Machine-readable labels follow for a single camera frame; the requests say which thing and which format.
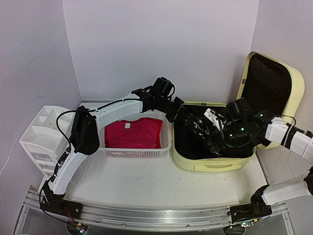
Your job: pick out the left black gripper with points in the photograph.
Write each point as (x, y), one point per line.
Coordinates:
(180, 103)

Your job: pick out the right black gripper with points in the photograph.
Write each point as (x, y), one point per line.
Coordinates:
(224, 143)

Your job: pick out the pale yellow hard-shell suitcase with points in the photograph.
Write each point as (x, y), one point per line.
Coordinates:
(267, 85)

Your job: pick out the red Kungfu print t-shirt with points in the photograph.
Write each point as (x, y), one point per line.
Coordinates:
(160, 129)

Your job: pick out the white plastic drawer organizer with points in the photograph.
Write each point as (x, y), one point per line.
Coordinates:
(44, 140)

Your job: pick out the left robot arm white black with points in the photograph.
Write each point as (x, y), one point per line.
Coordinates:
(84, 140)

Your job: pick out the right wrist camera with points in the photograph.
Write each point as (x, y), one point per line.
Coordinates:
(215, 118)

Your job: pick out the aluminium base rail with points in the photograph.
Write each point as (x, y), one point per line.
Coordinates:
(138, 219)

